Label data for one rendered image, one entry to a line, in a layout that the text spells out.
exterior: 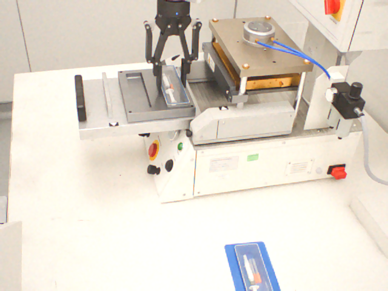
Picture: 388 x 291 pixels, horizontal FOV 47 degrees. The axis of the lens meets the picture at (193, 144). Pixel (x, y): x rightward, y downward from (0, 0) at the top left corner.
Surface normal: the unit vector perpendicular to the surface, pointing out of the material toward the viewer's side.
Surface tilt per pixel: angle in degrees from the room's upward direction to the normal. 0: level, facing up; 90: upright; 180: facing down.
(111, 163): 0
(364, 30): 90
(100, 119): 0
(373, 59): 90
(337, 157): 90
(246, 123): 90
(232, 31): 0
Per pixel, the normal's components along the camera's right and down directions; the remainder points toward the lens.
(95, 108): 0.05, -0.77
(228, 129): 0.24, 0.62
